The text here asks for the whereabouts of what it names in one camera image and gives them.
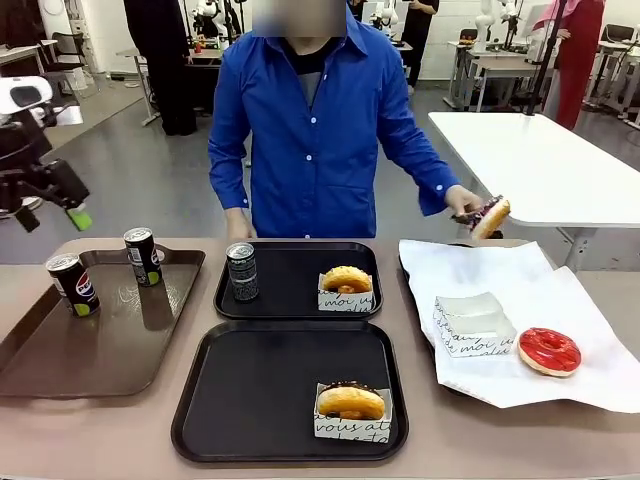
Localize black plastic serving tray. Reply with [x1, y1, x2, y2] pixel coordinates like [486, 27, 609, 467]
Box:
[170, 319, 410, 464]
[213, 241, 384, 321]

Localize person's right forearm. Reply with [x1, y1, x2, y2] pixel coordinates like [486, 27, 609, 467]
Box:
[207, 142, 251, 212]

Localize white script-printed paper box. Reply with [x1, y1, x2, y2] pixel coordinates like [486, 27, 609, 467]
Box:
[438, 309, 518, 360]
[433, 293, 504, 326]

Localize white rectangular table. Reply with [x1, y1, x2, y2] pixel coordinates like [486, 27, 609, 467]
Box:
[427, 110, 640, 271]

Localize long white background desk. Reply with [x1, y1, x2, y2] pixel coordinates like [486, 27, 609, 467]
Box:
[447, 39, 559, 112]

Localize person's left forearm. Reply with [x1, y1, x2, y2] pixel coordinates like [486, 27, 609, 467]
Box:
[389, 134, 461, 217]

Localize black green soda can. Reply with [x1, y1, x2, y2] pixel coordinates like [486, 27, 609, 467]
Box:
[123, 227, 162, 288]

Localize grey background desk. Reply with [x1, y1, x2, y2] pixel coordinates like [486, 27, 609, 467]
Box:
[115, 47, 161, 127]

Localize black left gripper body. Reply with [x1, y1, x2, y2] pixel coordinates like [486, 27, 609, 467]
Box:
[0, 119, 55, 202]

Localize black stand pole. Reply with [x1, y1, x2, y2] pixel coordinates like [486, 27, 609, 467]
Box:
[522, 0, 569, 117]

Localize person's right hand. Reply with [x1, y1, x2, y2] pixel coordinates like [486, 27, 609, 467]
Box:
[225, 207, 258, 240]

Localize chocolate frosted donut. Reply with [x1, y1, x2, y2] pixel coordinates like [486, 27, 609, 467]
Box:
[317, 382, 387, 420]

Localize person's left hand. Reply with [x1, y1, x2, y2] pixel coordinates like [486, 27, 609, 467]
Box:
[443, 184, 486, 225]

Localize black office chair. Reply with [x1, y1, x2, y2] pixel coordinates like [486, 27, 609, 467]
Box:
[39, 32, 99, 99]

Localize white paper sheet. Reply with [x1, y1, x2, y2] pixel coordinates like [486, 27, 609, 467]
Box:
[398, 238, 640, 415]

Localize black green Pepsi logo can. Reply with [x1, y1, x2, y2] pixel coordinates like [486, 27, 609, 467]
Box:
[45, 253, 101, 318]

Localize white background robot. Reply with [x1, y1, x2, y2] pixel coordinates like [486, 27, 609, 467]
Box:
[192, 0, 224, 39]

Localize white flat floor board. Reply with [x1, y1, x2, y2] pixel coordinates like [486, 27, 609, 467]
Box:
[47, 103, 85, 127]

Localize brown plastic serving tray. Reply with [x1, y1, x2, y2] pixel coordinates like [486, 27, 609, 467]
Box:
[0, 248, 207, 400]

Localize bystander in black clothes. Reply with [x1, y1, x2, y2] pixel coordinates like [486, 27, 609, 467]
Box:
[402, 0, 441, 96]

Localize red glazed donut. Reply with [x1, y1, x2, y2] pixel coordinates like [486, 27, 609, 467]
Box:
[517, 327, 583, 377]

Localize black patterned Pepsi can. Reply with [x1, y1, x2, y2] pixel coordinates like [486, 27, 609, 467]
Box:
[226, 242, 260, 303]

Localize purple sprinkled dark donut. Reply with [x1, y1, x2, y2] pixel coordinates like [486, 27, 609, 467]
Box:
[451, 194, 512, 241]

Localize bystander in black robe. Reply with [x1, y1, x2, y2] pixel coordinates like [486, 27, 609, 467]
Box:
[122, 0, 197, 137]

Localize bystander in red dress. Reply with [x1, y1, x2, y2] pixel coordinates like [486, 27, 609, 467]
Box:
[532, 0, 607, 132]

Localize person in blue shirt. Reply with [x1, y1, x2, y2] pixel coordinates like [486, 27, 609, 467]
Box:
[207, 0, 461, 240]

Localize background desk with monitor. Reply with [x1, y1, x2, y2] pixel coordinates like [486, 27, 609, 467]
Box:
[582, 23, 640, 121]

